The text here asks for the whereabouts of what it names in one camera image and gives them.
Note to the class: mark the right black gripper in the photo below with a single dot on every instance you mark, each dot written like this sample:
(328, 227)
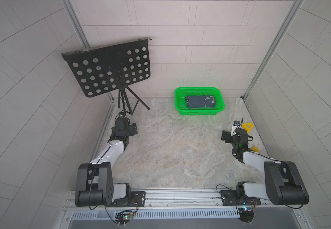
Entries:
(228, 136)

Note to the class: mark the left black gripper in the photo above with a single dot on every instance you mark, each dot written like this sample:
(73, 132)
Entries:
(131, 131)

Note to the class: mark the dark blue pillowcase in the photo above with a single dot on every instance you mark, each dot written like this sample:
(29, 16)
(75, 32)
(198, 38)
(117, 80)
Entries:
(200, 101)

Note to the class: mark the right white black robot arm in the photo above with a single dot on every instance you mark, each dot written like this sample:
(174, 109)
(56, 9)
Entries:
(283, 183)

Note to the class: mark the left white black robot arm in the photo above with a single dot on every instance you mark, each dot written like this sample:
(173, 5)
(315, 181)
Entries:
(95, 185)

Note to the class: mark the yellow plastic triangle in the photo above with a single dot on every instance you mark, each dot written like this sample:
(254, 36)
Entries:
(247, 126)

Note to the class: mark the small yellow flat piece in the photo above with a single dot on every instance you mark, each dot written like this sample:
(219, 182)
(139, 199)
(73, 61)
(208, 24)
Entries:
(255, 149)

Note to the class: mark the black perforated music stand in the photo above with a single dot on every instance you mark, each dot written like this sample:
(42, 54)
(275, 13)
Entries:
(113, 67)

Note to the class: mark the green plastic basket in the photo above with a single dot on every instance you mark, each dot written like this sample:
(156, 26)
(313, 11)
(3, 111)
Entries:
(182, 92)

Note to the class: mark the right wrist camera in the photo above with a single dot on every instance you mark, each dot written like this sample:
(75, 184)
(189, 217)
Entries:
(235, 126)

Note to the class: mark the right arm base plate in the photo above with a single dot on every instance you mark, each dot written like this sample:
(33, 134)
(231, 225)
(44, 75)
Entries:
(231, 198)

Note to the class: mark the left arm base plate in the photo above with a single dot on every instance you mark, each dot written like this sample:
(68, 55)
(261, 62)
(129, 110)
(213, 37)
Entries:
(137, 198)

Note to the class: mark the right circuit board with wires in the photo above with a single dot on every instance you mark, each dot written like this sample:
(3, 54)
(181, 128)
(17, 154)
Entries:
(246, 214)

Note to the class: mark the circuit board with wires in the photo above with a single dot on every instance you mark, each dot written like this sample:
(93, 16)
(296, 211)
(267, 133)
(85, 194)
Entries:
(246, 214)
(125, 216)

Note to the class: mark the left circuit board with wires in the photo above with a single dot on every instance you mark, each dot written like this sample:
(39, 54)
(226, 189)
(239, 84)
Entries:
(125, 216)

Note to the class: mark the aluminium rail frame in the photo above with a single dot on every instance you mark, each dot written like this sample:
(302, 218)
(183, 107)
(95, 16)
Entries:
(182, 208)

